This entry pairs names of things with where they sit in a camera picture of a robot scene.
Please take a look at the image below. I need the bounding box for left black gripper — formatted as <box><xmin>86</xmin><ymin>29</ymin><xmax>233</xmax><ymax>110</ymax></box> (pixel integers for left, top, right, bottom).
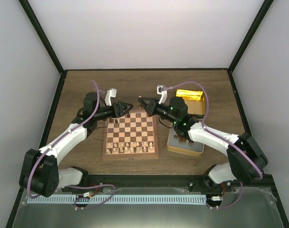
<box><xmin>95</xmin><ymin>102</ymin><xmax>134</xmax><ymax>121</ymax></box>

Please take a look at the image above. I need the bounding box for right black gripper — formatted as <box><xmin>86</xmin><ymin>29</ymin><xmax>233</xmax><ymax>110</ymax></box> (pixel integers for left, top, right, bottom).
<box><xmin>139</xmin><ymin>98</ymin><xmax>178</xmax><ymax>125</ymax></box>

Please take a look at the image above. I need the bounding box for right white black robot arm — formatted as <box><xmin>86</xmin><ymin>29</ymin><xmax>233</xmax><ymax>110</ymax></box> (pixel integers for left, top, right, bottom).
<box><xmin>138</xmin><ymin>97</ymin><xmax>268</xmax><ymax>191</ymax></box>

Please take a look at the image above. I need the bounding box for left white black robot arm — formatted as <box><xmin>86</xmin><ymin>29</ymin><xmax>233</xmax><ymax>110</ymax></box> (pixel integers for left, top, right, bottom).
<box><xmin>19</xmin><ymin>91</ymin><xmax>133</xmax><ymax>199</ymax></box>

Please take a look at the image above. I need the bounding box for wooden chess board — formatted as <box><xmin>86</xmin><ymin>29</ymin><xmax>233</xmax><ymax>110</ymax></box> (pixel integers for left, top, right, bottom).
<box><xmin>102</xmin><ymin>109</ymin><xmax>159</xmax><ymax>160</ymax></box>

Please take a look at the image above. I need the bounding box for row of white chess pieces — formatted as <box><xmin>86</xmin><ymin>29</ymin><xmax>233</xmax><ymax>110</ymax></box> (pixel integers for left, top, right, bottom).
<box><xmin>105</xmin><ymin>142</ymin><xmax>157</xmax><ymax>155</ymax></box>

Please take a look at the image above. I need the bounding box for gold tin lid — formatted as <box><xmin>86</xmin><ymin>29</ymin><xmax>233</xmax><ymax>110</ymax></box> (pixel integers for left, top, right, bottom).
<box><xmin>176</xmin><ymin>89</ymin><xmax>205</xmax><ymax>119</ymax></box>

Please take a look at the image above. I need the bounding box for gold tin box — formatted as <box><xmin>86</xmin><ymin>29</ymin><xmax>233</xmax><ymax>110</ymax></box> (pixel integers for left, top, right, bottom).
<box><xmin>167</xmin><ymin>124</ymin><xmax>204</xmax><ymax>156</ymax></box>

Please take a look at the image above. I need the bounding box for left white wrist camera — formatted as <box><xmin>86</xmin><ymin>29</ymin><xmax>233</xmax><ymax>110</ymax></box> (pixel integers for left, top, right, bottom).
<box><xmin>105</xmin><ymin>88</ymin><xmax>117</xmax><ymax>106</ymax></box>

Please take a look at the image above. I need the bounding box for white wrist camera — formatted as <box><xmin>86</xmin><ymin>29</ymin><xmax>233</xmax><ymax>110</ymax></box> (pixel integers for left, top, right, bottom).
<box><xmin>105</xmin><ymin>88</ymin><xmax>117</xmax><ymax>106</ymax></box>
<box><xmin>157</xmin><ymin>85</ymin><xmax>168</xmax><ymax>104</ymax></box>

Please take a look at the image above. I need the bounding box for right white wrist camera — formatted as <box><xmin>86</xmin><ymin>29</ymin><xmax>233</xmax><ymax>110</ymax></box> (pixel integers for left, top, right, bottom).
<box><xmin>157</xmin><ymin>85</ymin><xmax>168</xmax><ymax>104</ymax></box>

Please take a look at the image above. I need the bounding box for black aluminium front rail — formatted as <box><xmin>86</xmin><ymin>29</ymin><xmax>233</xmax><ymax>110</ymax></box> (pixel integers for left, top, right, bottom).
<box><xmin>23</xmin><ymin>174</ymin><xmax>273</xmax><ymax>190</ymax></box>

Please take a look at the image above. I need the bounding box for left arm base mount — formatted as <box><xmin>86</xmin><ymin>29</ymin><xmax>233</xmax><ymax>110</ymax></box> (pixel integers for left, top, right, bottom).
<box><xmin>61</xmin><ymin>175</ymin><xmax>104</xmax><ymax>194</ymax></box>

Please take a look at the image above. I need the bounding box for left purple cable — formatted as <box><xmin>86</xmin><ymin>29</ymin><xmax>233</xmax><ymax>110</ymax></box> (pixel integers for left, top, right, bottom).
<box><xmin>27</xmin><ymin>80</ymin><xmax>107</xmax><ymax>199</ymax></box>

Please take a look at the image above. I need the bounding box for light blue slotted cable duct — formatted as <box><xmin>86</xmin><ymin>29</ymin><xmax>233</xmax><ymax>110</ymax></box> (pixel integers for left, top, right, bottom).
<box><xmin>27</xmin><ymin>194</ymin><xmax>206</xmax><ymax>205</ymax></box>

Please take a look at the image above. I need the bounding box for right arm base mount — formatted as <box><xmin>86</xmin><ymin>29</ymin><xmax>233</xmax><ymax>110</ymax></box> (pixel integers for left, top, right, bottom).
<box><xmin>187</xmin><ymin>175</ymin><xmax>223</xmax><ymax>193</ymax></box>

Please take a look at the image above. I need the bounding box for black enclosure frame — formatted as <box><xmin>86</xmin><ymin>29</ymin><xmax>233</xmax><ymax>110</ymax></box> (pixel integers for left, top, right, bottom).
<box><xmin>19</xmin><ymin>0</ymin><xmax>289</xmax><ymax>228</ymax></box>

